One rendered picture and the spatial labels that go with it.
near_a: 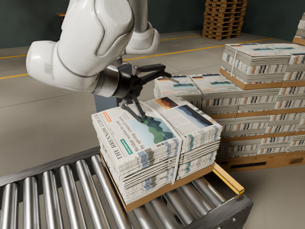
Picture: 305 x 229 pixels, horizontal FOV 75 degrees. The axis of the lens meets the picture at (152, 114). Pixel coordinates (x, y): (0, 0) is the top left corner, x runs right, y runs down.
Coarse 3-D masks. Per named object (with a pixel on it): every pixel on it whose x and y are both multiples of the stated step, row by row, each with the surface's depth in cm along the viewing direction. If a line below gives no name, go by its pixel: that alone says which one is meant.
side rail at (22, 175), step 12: (72, 156) 87; (84, 156) 87; (36, 168) 81; (48, 168) 81; (72, 168) 86; (0, 180) 76; (12, 180) 76; (60, 180) 86; (0, 192) 75; (0, 204) 77
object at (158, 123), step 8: (152, 120) 69; (160, 120) 70; (160, 128) 65; (168, 128) 66; (176, 128) 66; (168, 136) 61; (184, 136) 62; (176, 144) 61; (184, 144) 62; (176, 152) 62; (184, 152) 64; (168, 168) 64; (168, 176) 67; (176, 176) 70
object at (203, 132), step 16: (176, 96) 86; (160, 112) 75; (176, 112) 74; (192, 112) 74; (192, 128) 66; (208, 128) 66; (192, 144) 64; (208, 144) 69; (192, 160) 70; (208, 160) 75
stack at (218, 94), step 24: (192, 96) 136; (216, 96) 139; (240, 96) 142; (264, 96) 145; (288, 96) 148; (216, 120) 150; (240, 120) 153; (264, 120) 156; (288, 120) 161; (240, 144) 167; (264, 144) 170; (288, 144) 174; (240, 168) 185; (264, 168) 187
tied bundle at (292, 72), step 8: (272, 48) 150; (280, 48) 150; (288, 48) 150; (296, 48) 150; (304, 48) 149; (296, 56) 132; (304, 56) 132; (288, 64) 135; (296, 64) 135; (304, 64) 136; (288, 72) 137; (296, 72) 137; (304, 72) 138; (288, 80) 140; (296, 80) 141; (304, 80) 142
